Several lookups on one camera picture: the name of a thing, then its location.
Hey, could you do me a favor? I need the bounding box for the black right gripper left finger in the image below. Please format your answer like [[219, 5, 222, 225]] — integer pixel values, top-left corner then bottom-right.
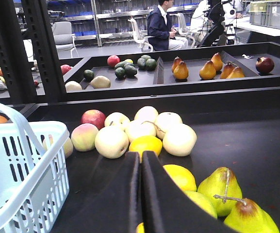
[[51, 152, 140, 233]]

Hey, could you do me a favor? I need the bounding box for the seated person dark jacket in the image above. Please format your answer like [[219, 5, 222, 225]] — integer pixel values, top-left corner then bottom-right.
[[147, 0, 188, 51]]

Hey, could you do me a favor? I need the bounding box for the peach fruit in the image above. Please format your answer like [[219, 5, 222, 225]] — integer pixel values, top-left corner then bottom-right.
[[71, 123, 99, 152], [42, 135, 74, 159]]

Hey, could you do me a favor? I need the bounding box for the yellow lemon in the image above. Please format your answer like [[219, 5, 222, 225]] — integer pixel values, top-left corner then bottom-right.
[[129, 135, 163, 162]]

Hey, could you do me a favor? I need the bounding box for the white pear fruit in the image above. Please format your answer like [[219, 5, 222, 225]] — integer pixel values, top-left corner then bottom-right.
[[95, 126, 129, 159]]

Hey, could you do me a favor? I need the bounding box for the green yellow pear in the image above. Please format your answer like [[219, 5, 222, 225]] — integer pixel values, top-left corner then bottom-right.
[[198, 166, 243, 217], [224, 198, 280, 233]]

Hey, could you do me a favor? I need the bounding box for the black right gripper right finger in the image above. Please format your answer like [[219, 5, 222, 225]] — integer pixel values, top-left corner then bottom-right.
[[141, 151, 234, 233]]

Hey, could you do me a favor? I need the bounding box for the light blue plastic basket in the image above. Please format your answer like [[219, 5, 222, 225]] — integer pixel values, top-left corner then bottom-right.
[[0, 103, 69, 233]]

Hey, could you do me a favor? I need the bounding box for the red apple by pears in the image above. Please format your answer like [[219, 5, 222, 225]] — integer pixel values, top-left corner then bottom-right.
[[81, 109, 106, 130]]

